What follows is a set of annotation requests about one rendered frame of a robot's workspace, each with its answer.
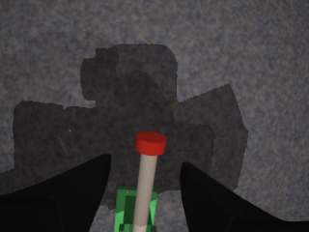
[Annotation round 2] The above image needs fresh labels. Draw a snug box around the beige tapered pin with red cap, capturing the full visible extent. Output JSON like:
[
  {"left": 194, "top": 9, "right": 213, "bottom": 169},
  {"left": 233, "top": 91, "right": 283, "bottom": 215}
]
[{"left": 131, "top": 131, "right": 167, "bottom": 232}]

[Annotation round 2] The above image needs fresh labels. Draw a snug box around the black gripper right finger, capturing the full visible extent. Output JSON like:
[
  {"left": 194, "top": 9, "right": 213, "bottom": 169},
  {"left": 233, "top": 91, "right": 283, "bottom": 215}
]
[{"left": 179, "top": 162, "right": 309, "bottom": 232}]

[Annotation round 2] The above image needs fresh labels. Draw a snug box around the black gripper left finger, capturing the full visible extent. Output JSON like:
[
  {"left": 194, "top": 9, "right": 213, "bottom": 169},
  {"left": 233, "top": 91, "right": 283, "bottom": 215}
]
[{"left": 0, "top": 154, "right": 112, "bottom": 232}]

